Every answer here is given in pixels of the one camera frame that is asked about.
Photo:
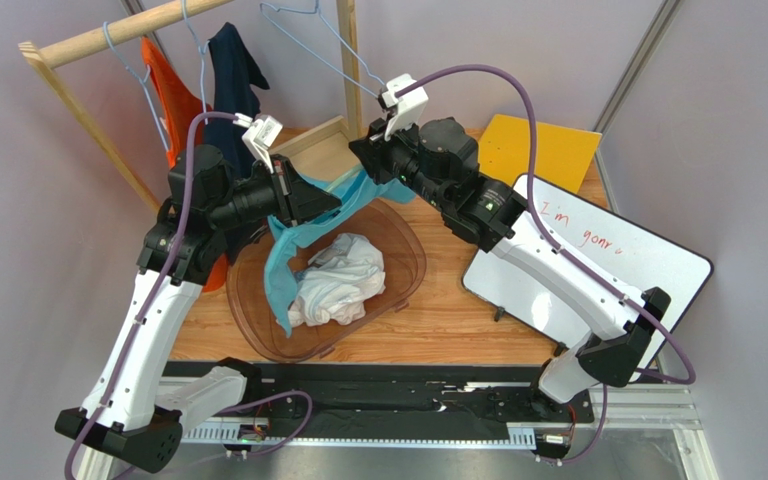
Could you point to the navy blue t shirt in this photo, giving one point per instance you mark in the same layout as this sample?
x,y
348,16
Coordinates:
x,y
236,75

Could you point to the light blue wire hanger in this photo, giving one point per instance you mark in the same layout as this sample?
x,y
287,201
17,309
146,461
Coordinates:
x,y
306,25
142,81
201,48

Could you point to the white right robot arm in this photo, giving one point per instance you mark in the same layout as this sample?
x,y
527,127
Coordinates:
x,y
439,162

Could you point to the wooden clothes rack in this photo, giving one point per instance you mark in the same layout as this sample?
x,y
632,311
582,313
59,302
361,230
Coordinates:
x,y
45,61

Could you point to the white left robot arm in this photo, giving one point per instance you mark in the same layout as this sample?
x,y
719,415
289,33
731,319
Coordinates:
x,y
125,416

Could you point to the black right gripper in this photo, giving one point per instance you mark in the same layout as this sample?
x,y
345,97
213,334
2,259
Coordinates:
x,y
379,158

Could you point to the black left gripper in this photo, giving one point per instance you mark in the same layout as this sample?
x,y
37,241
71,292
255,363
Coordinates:
x,y
296,200

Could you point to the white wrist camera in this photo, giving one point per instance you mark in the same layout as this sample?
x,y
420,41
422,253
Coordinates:
x,y
404,101
259,136

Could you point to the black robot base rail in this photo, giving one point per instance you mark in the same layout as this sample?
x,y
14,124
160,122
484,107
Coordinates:
x,y
390,402

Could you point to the orange t shirt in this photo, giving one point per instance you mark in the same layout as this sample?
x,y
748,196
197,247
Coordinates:
x,y
179,108

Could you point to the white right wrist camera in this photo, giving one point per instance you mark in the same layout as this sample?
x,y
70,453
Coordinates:
x,y
404,101

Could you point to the transparent brown plastic basket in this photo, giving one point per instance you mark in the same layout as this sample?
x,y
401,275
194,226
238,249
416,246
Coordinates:
x,y
405,267

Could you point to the white t shirt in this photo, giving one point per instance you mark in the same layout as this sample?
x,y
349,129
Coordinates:
x,y
337,282

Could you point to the white dry erase board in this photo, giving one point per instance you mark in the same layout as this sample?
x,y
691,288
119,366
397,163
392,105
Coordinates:
x,y
621,251

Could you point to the turquoise t shirt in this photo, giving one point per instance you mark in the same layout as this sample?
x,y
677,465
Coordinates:
x,y
355,189

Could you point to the yellow binder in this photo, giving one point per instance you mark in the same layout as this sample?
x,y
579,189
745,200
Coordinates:
x,y
563,154

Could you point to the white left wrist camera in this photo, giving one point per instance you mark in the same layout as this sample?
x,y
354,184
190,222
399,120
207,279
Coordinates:
x,y
259,136

